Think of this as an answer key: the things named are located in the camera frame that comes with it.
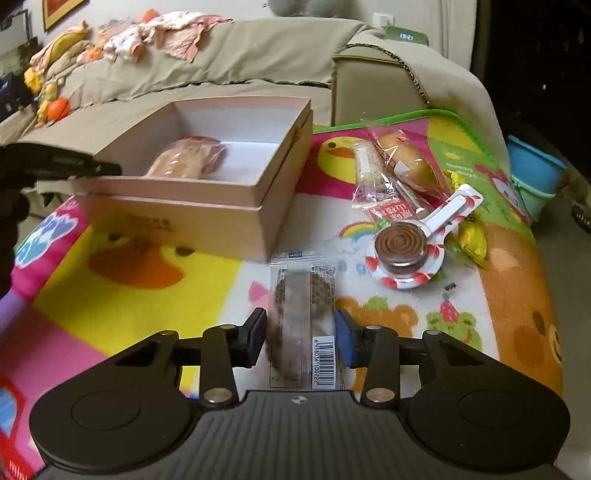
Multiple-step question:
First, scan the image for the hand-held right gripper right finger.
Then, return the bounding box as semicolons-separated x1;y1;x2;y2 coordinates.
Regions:
335;308;481;410

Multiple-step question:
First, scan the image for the red label snack packet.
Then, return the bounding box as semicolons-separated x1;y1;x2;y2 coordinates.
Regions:
367;196;419;223

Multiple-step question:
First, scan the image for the beige sofa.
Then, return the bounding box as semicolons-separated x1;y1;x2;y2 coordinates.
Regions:
0;18;511;185

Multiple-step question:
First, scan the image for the clear chocolate bar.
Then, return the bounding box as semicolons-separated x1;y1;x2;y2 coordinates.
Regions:
267;251;340;393

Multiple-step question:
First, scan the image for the green digital clock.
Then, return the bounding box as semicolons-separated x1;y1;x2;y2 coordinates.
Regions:
384;25;430;47

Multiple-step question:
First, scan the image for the wrapped bread loaf packet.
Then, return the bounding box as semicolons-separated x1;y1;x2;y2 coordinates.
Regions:
145;135;228;180

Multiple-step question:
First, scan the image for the yellow plush toy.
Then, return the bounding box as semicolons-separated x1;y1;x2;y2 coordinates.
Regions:
23;69;57;127

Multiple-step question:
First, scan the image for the blue plastic basin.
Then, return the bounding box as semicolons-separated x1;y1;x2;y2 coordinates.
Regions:
505;135;568;195

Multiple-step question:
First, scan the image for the green plastic basin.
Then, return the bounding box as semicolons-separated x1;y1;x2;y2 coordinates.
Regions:
517;180;557;224

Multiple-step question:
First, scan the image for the banana plush toy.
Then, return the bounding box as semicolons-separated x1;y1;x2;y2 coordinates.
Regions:
30;21;90;70

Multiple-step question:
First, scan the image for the framed wall picture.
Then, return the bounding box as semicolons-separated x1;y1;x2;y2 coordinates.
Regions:
42;0;89;32

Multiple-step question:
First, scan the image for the yellow snack packet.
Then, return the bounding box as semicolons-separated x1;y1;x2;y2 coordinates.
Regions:
445;217;489;268

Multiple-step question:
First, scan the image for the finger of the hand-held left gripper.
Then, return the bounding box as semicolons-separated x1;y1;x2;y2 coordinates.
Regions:
0;143;123;180

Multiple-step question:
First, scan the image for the beige box lid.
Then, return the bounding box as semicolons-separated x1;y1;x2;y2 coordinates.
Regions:
16;102;178;160

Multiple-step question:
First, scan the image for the orange ball toy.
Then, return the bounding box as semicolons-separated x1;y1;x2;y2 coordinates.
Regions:
46;98;71;121

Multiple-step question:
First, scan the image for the bun packet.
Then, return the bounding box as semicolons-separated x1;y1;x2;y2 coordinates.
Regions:
372;130;451;195

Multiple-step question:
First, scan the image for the pink cardboard box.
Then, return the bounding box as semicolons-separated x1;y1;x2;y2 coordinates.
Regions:
74;96;315;265

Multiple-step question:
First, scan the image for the lollipop shaped chocolate packet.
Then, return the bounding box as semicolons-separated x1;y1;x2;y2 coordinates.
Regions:
365;184;485;291

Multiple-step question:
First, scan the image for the colourful cartoon play mat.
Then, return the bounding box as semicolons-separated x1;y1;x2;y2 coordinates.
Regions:
0;108;565;480

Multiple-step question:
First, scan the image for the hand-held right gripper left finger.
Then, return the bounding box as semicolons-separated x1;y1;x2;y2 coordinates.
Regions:
111;308;269;411

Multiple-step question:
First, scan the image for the clear wafer stick packet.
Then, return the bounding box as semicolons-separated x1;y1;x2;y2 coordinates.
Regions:
351;141;400;206

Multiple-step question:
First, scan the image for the grey neck pillow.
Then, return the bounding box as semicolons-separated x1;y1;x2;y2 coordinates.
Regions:
268;0;342;14

